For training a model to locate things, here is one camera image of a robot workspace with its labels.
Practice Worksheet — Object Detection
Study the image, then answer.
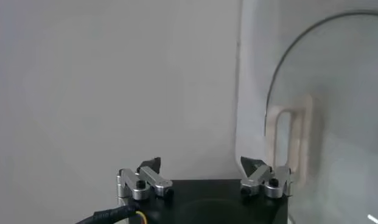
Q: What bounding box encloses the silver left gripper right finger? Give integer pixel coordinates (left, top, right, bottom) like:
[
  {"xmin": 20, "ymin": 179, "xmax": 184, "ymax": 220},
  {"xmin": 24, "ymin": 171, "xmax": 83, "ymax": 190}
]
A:
[{"xmin": 239, "ymin": 156, "xmax": 295, "ymax": 205}]

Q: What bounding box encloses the round glass pot lid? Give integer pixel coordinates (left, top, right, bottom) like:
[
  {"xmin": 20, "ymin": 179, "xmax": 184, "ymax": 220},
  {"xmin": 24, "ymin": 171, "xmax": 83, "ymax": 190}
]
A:
[{"xmin": 264, "ymin": 10, "xmax": 378, "ymax": 224}]

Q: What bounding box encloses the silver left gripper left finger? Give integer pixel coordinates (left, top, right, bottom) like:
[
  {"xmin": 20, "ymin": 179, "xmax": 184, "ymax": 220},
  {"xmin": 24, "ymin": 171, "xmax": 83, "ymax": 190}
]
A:
[{"xmin": 116, "ymin": 156, "xmax": 174, "ymax": 208}]

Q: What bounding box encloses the black sleeved wrist cable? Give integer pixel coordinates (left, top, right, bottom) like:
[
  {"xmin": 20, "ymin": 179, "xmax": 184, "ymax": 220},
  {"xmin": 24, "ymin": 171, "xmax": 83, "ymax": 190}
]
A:
[{"xmin": 74, "ymin": 204, "xmax": 149, "ymax": 224}]

